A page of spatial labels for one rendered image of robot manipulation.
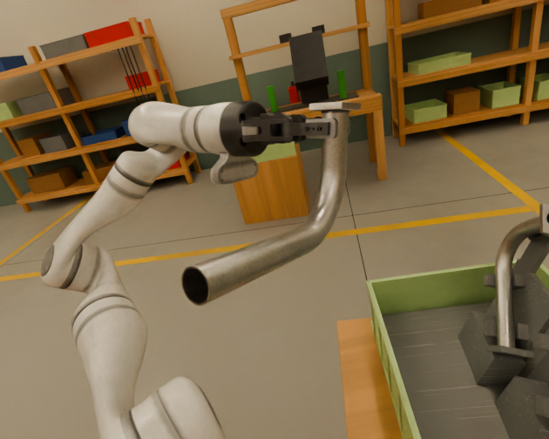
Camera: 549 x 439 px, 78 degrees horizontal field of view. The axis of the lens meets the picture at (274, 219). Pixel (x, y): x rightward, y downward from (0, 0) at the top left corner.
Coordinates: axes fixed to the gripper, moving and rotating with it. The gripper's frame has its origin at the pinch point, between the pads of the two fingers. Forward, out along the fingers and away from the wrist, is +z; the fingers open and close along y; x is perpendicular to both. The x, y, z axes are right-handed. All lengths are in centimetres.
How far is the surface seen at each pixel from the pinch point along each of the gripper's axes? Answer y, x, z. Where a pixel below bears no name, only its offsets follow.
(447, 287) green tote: 53, 42, 9
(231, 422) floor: 54, 140, -77
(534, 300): 39, 35, 26
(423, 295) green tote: 50, 45, 4
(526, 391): 27, 47, 26
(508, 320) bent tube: 36, 39, 22
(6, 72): 161, -73, -552
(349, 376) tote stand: 30, 62, -8
